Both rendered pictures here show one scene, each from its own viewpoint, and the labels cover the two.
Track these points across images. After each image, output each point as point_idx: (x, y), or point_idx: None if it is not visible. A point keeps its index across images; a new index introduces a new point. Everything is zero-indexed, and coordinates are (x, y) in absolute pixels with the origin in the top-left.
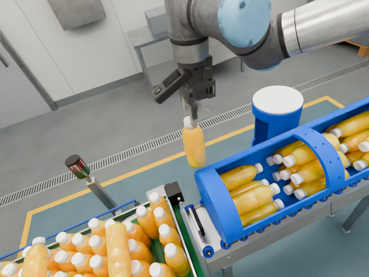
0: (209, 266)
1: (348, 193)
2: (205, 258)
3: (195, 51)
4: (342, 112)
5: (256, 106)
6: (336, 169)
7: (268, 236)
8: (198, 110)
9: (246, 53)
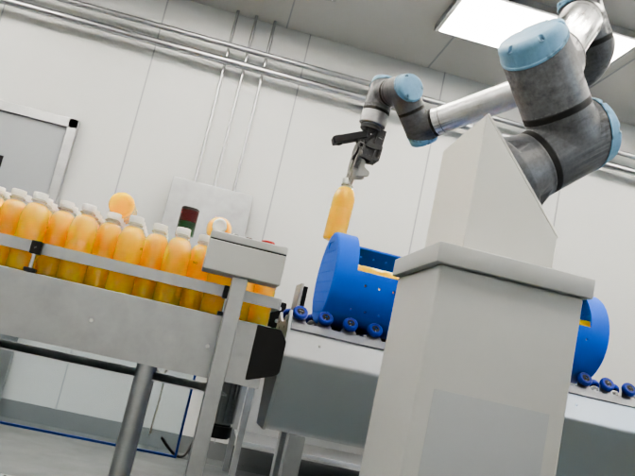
0: (289, 339)
1: None
2: (292, 321)
3: (376, 113)
4: None
5: None
6: None
7: (382, 358)
8: (360, 165)
9: (406, 113)
